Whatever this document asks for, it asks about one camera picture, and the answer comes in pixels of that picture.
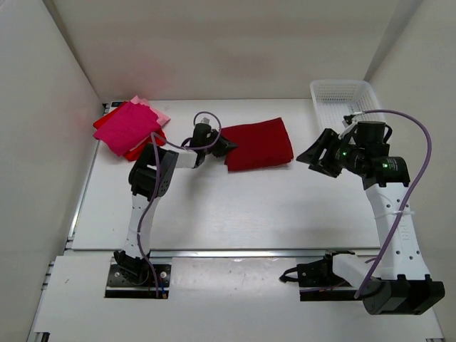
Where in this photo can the dark label sticker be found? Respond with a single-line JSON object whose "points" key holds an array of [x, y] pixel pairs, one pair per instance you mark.
{"points": [[115, 104]]}

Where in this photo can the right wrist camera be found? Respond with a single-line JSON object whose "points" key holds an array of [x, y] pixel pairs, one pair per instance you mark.
{"points": [[350, 121]]}

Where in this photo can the pink t shirt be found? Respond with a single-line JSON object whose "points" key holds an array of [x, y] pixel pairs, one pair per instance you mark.
{"points": [[162, 119]]}

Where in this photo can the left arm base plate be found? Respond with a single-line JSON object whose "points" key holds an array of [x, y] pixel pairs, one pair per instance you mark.
{"points": [[122, 285]]}

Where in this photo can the red t shirt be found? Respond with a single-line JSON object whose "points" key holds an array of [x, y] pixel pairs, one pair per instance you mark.
{"points": [[132, 154]]}

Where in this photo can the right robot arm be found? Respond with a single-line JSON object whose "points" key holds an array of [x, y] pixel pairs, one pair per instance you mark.
{"points": [[397, 281]]}

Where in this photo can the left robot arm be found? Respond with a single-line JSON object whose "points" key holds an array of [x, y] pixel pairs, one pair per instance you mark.
{"points": [[149, 181]]}

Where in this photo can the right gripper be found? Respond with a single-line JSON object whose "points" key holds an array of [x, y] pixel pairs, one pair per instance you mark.
{"points": [[327, 142]]}

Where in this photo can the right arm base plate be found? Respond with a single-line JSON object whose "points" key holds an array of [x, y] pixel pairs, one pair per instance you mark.
{"points": [[318, 283]]}

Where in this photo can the dark red clothes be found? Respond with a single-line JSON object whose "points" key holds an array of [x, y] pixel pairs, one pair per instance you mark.
{"points": [[259, 145]]}

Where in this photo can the white plastic basket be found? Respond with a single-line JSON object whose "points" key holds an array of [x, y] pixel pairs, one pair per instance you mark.
{"points": [[333, 99]]}

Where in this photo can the aluminium table rail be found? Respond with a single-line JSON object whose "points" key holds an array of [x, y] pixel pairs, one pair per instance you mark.
{"points": [[242, 253]]}

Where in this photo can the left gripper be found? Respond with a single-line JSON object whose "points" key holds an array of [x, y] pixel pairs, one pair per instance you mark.
{"points": [[224, 146]]}

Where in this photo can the magenta t shirt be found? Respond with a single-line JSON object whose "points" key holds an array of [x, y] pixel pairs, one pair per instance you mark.
{"points": [[127, 128]]}

